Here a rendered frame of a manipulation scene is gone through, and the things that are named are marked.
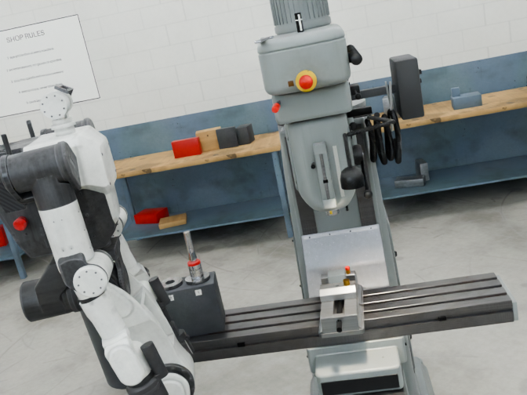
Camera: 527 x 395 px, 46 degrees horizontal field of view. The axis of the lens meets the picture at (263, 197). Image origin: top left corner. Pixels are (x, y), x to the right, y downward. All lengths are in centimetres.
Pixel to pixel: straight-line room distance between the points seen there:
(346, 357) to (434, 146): 447
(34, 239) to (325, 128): 92
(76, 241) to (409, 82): 130
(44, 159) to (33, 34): 544
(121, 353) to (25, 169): 49
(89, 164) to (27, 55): 536
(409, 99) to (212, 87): 426
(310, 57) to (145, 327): 89
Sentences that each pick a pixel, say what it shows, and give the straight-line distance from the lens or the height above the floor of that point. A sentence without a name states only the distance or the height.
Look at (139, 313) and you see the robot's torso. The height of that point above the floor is 126.
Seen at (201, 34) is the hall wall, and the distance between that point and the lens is 635.
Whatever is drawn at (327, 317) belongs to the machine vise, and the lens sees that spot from 208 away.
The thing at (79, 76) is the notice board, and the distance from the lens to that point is 673.
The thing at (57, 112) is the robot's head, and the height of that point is 183.
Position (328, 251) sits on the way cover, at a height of 102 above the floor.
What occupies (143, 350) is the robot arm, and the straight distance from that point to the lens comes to 163.
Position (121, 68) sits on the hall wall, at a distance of 658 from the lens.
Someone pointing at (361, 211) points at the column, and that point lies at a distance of 253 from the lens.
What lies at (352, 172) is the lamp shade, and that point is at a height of 147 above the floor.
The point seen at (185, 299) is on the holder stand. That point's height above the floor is 107.
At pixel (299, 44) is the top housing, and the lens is 182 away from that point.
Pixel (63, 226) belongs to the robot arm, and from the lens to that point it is 150.
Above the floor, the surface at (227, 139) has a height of 96.
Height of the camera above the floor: 194
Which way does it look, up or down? 15 degrees down
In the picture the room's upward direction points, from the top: 12 degrees counter-clockwise
